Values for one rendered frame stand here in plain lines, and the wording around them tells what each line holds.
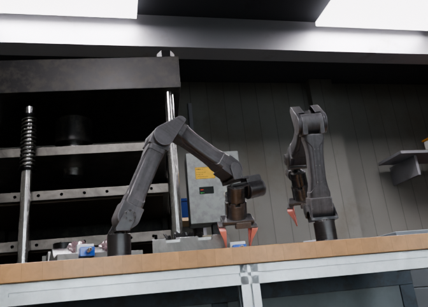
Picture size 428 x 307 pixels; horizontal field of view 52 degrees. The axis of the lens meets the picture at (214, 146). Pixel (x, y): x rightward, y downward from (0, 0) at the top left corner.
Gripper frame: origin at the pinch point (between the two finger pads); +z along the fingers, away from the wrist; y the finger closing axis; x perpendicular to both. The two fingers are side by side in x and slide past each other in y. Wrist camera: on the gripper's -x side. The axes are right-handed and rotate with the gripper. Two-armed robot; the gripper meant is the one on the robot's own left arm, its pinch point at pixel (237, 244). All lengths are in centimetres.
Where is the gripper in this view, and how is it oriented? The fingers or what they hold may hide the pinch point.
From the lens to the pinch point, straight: 147.6
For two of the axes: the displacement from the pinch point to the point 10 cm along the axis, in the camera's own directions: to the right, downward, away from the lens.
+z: 0.4, 9.8, 1.8
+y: -9.9, 0.6, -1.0
